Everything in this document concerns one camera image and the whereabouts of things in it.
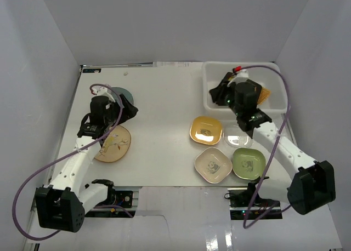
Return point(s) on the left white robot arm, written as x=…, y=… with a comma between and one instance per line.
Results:
x=63, y=204

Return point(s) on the black square amber plate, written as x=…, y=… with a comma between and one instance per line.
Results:
x=246, y=95

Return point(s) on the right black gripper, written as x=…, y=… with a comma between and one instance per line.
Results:
x=230, y=86

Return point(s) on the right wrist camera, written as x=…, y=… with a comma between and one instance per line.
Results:
x=240, y=75

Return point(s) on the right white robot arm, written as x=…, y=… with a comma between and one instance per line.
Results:
x=312, y=182

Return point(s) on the green panda square dish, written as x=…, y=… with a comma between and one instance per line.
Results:
x=248, y=163

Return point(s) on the yellow panda square dish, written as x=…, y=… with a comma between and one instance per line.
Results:
x=206, y=130

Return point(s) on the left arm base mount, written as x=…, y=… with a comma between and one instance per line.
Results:
x=115, y=197

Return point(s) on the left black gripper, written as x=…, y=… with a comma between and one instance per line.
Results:
x=127, y=109

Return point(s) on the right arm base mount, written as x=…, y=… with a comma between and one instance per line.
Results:
x=239, y=199

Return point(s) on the beige bird branch plate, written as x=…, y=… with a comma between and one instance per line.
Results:
x=115, y=145

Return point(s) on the clear plastic dish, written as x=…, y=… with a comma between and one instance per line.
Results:
x=235, y=137

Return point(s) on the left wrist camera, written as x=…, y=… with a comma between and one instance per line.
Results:
x=102, y=91

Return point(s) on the teal round plate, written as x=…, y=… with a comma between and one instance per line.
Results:
x=126, y=93

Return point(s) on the woven fan-shaped basket plate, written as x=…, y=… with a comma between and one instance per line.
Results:
x=264, y=94

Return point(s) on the cream panda square dish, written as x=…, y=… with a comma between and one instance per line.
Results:
x=213, y=165

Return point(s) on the white plastic bin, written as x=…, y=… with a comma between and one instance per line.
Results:
x=214, y=71

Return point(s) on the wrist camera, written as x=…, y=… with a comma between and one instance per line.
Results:
x=240, y=75
x=102, y=91

